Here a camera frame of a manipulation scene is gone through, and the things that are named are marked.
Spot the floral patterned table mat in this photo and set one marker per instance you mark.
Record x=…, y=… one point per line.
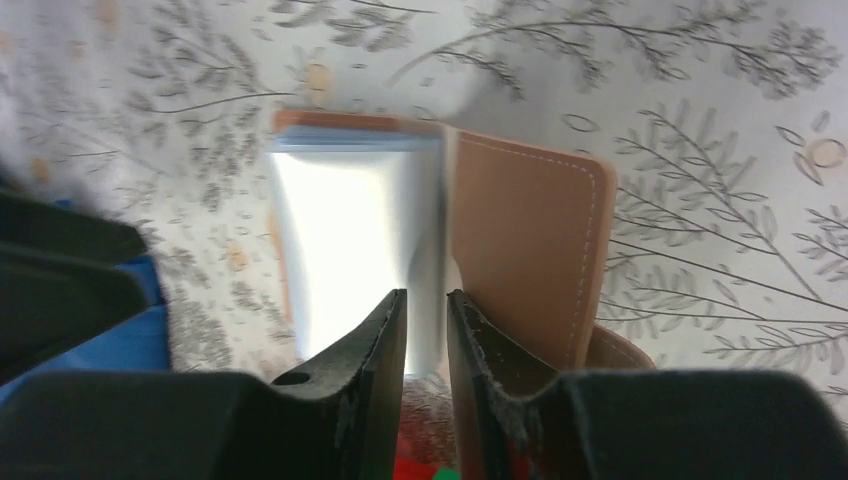
x=725, y=123

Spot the left red plastic bin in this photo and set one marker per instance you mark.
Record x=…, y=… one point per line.
x=408, y=469

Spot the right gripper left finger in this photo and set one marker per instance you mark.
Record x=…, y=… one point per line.
x=335, y=416

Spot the green plastic bin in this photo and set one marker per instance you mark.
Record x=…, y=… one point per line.
x=446, y=474

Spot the blue folded cloth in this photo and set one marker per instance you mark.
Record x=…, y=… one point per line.
x=137, y=344

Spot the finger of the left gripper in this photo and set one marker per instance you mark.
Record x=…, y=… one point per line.
x=29, y=223
x=52, y=303

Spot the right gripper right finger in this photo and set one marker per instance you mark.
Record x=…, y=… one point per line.
x=629, y=424

